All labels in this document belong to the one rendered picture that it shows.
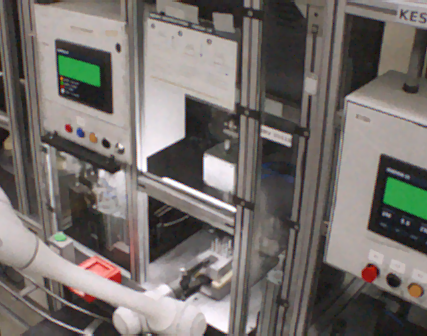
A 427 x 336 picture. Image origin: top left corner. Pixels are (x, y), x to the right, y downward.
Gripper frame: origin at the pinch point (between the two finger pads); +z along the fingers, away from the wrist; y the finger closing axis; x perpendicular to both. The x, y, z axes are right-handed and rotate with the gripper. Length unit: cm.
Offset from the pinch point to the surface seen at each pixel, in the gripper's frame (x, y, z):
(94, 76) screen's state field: 32, 63, -20
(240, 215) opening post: -20.0, 35.0, -14.9
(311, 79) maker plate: -38, 80, -18
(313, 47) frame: -37, 88, -17
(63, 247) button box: 43, 0, -26
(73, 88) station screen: 42, 57, -20
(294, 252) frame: -38, 31, -15
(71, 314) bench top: 46, -34, -22
